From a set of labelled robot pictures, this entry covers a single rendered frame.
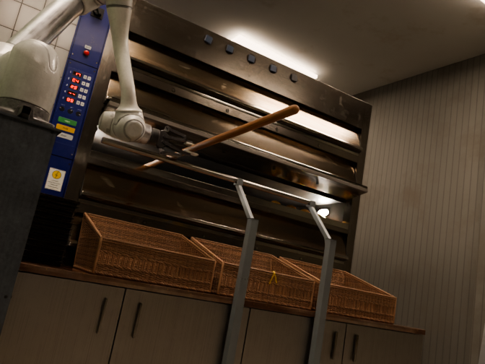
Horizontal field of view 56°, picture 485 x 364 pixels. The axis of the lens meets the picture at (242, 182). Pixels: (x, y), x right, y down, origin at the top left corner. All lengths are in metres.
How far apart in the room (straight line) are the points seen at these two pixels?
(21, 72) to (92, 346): 1.06
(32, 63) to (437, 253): 4.28
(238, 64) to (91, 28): 0.91
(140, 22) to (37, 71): 1.34
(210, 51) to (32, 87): 1.58
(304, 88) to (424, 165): 2.50
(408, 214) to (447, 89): 1.44
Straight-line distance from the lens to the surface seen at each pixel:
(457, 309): 4.89
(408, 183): 5.47
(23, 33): 1.86
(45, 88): 1.56
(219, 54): 2.94
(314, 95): 3.27
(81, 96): 2.55
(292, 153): 3.06
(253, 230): 2.15
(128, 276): 2.04
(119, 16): 1.99
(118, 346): 2.02
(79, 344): 1.98
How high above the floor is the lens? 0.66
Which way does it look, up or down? 12 degrees up
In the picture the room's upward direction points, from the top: 11 degrees clockwise
